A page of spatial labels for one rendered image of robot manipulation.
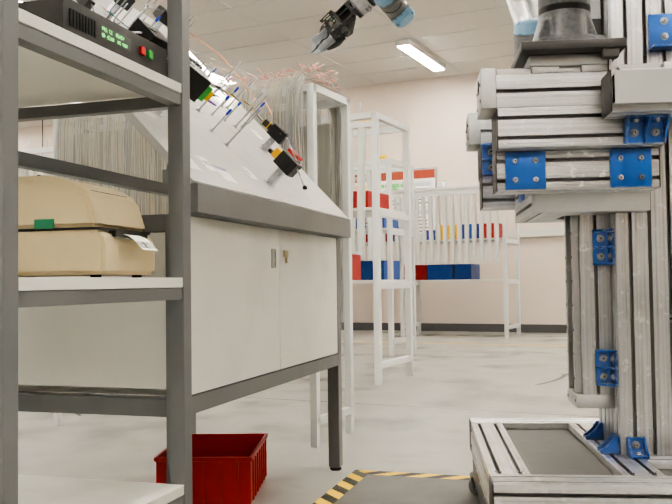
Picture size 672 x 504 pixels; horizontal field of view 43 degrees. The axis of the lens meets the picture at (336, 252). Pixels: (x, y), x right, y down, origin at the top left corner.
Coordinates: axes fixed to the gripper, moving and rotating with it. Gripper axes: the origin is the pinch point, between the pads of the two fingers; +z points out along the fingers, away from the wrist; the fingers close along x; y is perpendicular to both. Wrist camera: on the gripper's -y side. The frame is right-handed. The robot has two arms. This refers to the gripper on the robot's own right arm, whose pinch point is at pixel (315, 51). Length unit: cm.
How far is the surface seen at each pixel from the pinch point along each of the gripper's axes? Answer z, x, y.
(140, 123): 20, 27, 105
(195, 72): 8, 20, 89
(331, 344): 57, 81, 3
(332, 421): 75, 101, -2
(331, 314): 51, 73, 2
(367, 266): 175, -4, -459
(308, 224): 27, 52, 34
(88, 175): 64, 3, 59
